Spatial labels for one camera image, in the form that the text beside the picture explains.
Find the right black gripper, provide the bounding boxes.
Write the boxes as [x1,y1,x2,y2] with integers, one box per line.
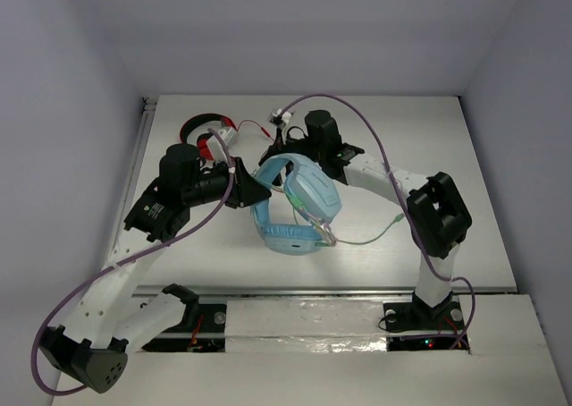
[255,129,324,188]

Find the light blue headphones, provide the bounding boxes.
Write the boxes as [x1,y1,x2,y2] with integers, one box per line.
[251,153,342,256]

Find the green headphone cable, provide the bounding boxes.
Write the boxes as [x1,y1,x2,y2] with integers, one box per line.
[254,166,406,249]

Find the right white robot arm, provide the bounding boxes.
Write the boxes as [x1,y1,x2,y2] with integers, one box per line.
[259,110,472,328]

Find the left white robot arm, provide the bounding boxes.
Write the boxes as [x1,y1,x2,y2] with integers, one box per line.
[30,143,271,396]

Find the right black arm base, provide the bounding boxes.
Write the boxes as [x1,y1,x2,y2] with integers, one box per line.
[378,293,470,351]

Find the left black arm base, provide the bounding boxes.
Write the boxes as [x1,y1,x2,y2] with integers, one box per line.
[142,283,227,353]

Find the red black headphones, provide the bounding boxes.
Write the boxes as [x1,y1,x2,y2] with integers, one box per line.
[179,113,238,161]

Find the white foam block with tape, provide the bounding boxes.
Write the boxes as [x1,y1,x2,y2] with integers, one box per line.
[224,299,387,354]

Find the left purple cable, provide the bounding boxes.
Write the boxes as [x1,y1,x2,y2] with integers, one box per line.
[29,127,236,396]

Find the purple cable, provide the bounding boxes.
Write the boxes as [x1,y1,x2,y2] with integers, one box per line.
[29,127,236,396]
[281,93,475,349]

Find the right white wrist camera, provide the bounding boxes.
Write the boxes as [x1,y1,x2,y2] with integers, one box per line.
[268,108,293,130]

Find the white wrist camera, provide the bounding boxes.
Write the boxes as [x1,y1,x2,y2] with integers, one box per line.
[206,126,238,162]
[268,108,293,130]

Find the red headphone cable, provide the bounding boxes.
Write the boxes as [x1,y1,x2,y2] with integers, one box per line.
[236,119,274,148]

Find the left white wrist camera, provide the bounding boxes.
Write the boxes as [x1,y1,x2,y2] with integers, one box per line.
[206,126,238,162]

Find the aluminium rail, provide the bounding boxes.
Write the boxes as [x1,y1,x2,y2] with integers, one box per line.
[133,285,519,296]

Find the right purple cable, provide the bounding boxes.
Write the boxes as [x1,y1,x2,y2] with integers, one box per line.
[281,93,475,349]

